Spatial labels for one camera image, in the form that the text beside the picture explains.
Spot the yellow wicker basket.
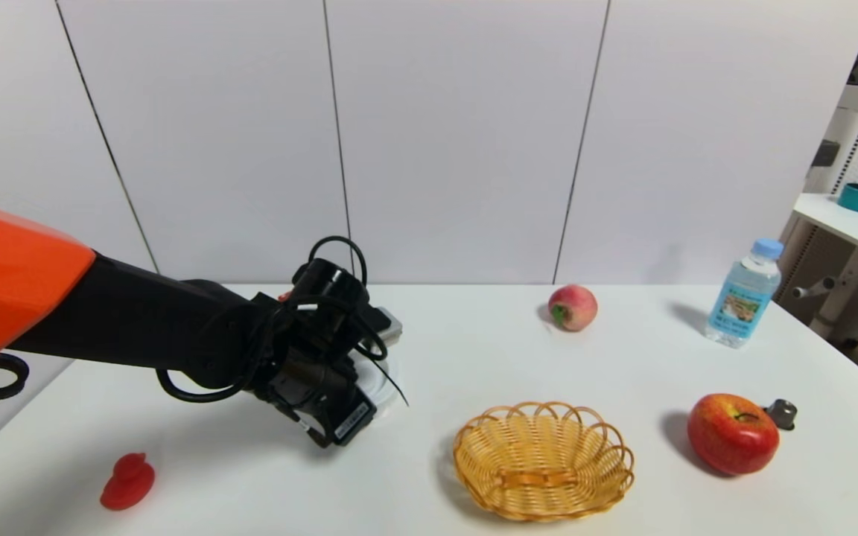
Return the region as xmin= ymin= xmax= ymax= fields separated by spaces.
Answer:
xmin=452 ymin=401 xmax=635 ymax=521

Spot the pink green peach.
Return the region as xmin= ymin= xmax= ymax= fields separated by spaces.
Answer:
xmin=547 ymin=284 xmax=599 ymax=333

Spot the clear water bottle blue label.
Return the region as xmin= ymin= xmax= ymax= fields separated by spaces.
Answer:
xmin=705 ymin=237 xmax=784 ymax=349

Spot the big red apple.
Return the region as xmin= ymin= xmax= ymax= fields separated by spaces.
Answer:
xmin=687 ymin=392 xmax=781 ymax=477

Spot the red rubber duck toy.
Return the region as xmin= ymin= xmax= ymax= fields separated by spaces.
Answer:
xmin=100 ymin=453 xmax=156 ymax=511

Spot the white side table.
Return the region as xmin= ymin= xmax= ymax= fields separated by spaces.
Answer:
xmin=792 ymin=194 xmax=858 ymax=351

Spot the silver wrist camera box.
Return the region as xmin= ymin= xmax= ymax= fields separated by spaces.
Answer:
xmin=368 ymin=306 xmax=405 ymax=345

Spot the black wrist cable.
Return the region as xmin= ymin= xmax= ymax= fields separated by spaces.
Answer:
xmin=156 ymin=235 xmax=410 ymax=408

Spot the grey table crank handle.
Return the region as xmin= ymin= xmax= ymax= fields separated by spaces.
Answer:
xmin=793 ymin=276 xmax=837 ymax=299

